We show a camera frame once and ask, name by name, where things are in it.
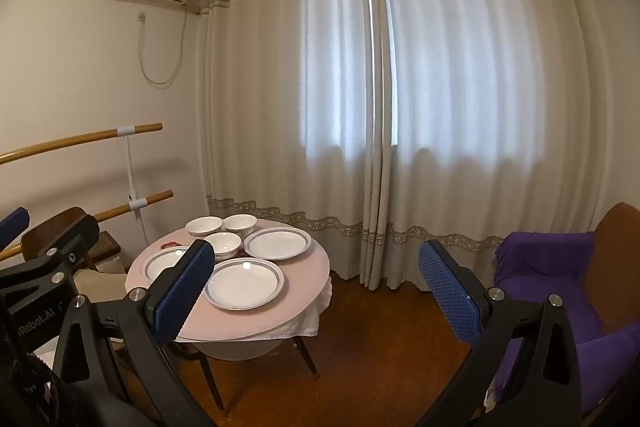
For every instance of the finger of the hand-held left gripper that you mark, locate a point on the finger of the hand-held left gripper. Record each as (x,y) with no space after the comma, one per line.
(14,222)
(75,232)

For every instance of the purple armchair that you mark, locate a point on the purple armchair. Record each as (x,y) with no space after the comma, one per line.
(617,257)

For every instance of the white cloth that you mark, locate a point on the white cloth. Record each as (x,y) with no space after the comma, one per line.
(300,324)

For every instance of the round pink table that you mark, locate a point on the round pink table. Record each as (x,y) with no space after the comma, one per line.
(305,277)

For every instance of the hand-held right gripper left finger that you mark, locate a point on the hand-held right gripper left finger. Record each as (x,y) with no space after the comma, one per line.
(185,292)

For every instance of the brown wooden chair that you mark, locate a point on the brown wooden chair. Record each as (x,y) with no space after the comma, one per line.
(35,234)

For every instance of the white plate with grey rim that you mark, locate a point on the white plate with grey rim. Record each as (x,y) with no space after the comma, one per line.
(244,283)
(162,263)
(277,243)

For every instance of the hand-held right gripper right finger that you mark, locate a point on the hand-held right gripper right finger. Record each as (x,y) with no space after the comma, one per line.
(450,292)

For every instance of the white bar bracket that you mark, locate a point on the white bar bracket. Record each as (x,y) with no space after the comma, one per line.
(131,167)

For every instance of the beige seat cushion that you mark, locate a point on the beige seat cushion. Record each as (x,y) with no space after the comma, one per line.
(100,282)

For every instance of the white bowl with grey band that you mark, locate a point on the white bowl with grey band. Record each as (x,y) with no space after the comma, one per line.
(240,223)
(222,244)
(204,226)

